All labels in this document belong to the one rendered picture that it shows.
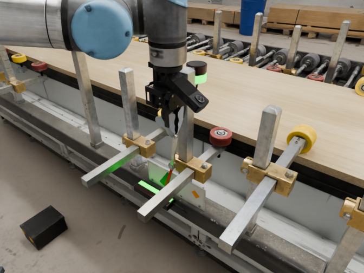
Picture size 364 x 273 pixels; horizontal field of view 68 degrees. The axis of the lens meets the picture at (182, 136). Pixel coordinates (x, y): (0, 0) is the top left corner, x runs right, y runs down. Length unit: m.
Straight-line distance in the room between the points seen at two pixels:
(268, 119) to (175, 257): 1.20
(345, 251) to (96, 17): 0.74
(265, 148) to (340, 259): 0.34
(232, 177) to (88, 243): 1.05
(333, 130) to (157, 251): 1.15
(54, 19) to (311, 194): 0.87
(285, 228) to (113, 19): 0.89
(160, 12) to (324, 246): 0.89
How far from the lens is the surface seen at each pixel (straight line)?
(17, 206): 2.23
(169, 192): 0.80
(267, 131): 0.67
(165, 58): 0.63
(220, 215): 0.95
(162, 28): 0.61
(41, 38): 0.50
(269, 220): 1.09
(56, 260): 1.82
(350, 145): 1.07
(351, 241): 0.79
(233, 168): 1.09
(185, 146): 0.84
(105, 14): 0.46
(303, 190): 1.01
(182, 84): 0.67
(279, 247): 0.92
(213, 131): 0.97
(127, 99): 0.95
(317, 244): 1.08
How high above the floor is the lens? 1.43
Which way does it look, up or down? 34 degrees down
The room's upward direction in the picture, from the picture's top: straight up
